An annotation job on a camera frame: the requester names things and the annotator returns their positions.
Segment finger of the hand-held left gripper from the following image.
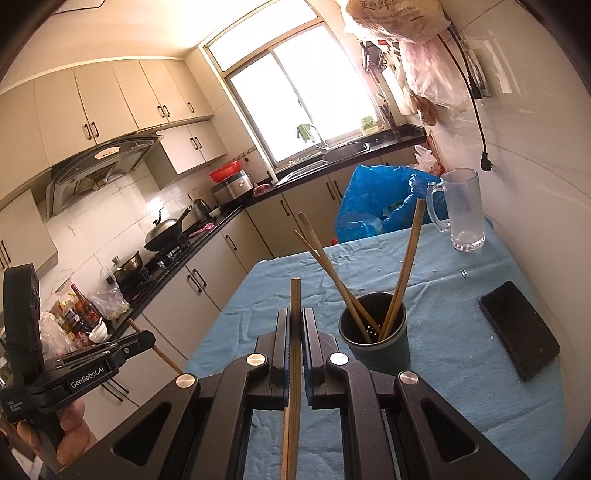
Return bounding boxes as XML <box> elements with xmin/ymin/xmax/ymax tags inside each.
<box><xmin>55</xmin><ymin>330</ymin><xmax>156</xmax><ymax>370</ymax></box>

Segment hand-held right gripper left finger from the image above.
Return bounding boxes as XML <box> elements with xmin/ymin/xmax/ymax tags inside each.
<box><xmin>95</xmin><ymin>307</ymin><xmax>301</xmax><ymax>480</ymax></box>

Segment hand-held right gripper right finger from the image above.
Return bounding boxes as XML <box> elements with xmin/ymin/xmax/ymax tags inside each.
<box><xmin>302</xmin><ymin>307</ymin><xmax>529</xmax><ymax>480</ymax></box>

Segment long wooden chopstick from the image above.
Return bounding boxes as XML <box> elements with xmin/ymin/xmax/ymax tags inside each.
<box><xmin>128</xmin><ymin>318</ymin><xmax>184</xmax><ymax>374</ymax></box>
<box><xmin>294</xmin><ymin>231</ymin><xmax>382</xmax><ymax>333</ymax></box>
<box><xmin>379</xmin><ymin>198</ymin><xmax>426</xmax><ymax>342</ymax></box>
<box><xmin>298</xmin><ymin>212</ymin><xmax>372</xmax><ymax>344</ymax></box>
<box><xmin>281</xmin><ymin>277</ymin><xmax>303</xmax><ymax>480</ymax></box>

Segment dark grey utensil holder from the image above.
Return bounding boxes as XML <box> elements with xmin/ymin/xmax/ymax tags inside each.
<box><xmin>338</xmin><ymin>292</ymin><xmax>410</xmax><ymax>376</ymax></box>

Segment person's left hand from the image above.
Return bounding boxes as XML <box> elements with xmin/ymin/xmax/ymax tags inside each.
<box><xmin>16</xmin><ymin>399</ymin><xmax>99</xmax><ymax>467</ymax></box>

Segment clear plastic bag of garlic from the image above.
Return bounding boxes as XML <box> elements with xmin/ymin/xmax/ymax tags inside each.
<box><xmin>90</xmin><ymin>276</ymin><xmax>131</xmax><ymax>321</ymax></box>

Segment group of sauce bottles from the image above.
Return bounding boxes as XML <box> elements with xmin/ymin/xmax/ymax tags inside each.
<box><xmin>48</xmin><ymin>282</ymin><xmax>105</xmax><ymax>348</ymax></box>

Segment steel cooking pot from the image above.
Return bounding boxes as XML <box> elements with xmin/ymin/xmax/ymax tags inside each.
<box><xmin>111</xmin><ymin>251</ymin><xmax>145</xmax><ymax>284</ymax></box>

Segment cream base cabinets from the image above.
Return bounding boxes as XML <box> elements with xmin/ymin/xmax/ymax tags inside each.
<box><xmin>60</xmin><ymin>164</ymin><xmax>430</xmax><ymax>416</ymax></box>

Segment black gas stove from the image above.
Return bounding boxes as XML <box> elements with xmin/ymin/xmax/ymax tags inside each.
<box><xmin>141</xmin><ymin>242</ymin><xmax>195</xmax><ymax>280</ymax></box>

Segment black wok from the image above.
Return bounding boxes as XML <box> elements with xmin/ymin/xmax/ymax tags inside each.
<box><xmin>144</xmin><ymin>205</ymin><xmax>194</xmax><ymax>252</ymax></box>

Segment black kitchen countertop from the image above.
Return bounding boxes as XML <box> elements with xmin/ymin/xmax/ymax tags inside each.
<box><xmin>106</xmin><ymin>124</ymin><xmax>428</xmax><ymax>333</ymax></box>

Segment blue tablecloth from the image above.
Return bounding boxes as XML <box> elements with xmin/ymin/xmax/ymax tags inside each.
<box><xmin>182</xmin><ymin>217</ymin><xmax>566</xmax><ymax>480</ymax></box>

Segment silver rice cooker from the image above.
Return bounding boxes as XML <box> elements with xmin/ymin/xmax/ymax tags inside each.
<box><xmin>211</xmin><ymin>169</ymin><xmax>254</xmax><ymax>204</ymax></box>

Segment blue plastic bag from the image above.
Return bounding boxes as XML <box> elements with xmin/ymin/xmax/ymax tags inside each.
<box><xmin>335</xmin><ymin>164</ymin><xmax>446</xmax><ymax>243</ymax></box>

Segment glass and steel range hood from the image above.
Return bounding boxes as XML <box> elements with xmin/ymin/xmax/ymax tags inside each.
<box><xmin>45</xmin><ymin>134</ymin><xmax>164</xmax><ymax>222</ymax></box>

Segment red plastic basin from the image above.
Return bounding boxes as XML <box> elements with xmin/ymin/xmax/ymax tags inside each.
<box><xmin>209</xmin><ymin>161</ymin><xmax>242</xmax><ymax>182</ymax></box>

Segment steel kitchen sink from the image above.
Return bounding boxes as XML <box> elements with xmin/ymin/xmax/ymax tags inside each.
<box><xmin>277</xmin><ymin>142</ymin><xmax>372</xmax><ymax>181</ymax></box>

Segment clear glass mug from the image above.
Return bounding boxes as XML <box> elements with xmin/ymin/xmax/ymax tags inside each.
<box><xmin>426</xmin><ymin>168</ymin><xmax>486</xmax><ymax>252</ymax></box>

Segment black smartphone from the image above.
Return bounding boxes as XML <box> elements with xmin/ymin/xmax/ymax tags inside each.
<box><xmin>479</xmin><ymin>281</ymin><xmax>561</xmax><ymax>381</ymax></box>

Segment chrome faucet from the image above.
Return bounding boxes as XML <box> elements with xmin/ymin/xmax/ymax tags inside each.
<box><xmin>305</xmin><ymin>124</ymin><xmax>331</xmax><ymax>153</ymax></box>

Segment white plastic bag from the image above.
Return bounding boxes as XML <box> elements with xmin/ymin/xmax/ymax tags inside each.
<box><xmin>413</xmin><ymin>144</ymin><xmax>438</xmax><ymax>174</ymax></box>

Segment kitchen window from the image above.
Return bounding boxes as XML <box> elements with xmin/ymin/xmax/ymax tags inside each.
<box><xmin>198</xmin><ymin>0</ymin><xmax>407</xmax><ymax>171</ymax></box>

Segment white cutting board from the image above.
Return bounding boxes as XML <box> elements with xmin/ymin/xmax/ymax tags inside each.
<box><xmin>381</xmin><ymin>69</ymin><xmax>414</xmax><ymax>116</ymax></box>

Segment hanging pink plastic bags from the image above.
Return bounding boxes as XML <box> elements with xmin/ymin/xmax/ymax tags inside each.
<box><xmin>399</xmin><ymin>39</ymin><xmax>472</xmax><ymax>116</ymax></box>

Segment hanging brown printed bag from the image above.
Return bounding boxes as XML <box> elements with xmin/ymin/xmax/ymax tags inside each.
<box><xmin>344</xmin><ymin>0</ymin><xmax>453</xmax><ymax>44</ymax></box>

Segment small cream wall cabinet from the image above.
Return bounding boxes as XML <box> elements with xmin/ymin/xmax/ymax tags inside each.
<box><xmin>154</xmin><ymin>121</ymin><xmax>229</xmax><ymax>175</ymax></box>

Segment cream wall cabinets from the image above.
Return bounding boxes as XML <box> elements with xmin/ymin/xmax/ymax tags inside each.
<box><xmin>0</xmin><ymin>58</ymin><xmax>215</xmax><ymax>195</ymax></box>

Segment black power cable with plug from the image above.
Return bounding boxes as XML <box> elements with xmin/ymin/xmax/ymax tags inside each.
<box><xmin>436</xmin><ymin>32</ymin><xmax>494</xmax><ymax>172</ymax></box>

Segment black wall rack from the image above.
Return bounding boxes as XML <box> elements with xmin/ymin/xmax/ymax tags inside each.
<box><xmin>360</xmin><ymin>41</ymin><xmax>402</xmax><ymax>75</ymax></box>

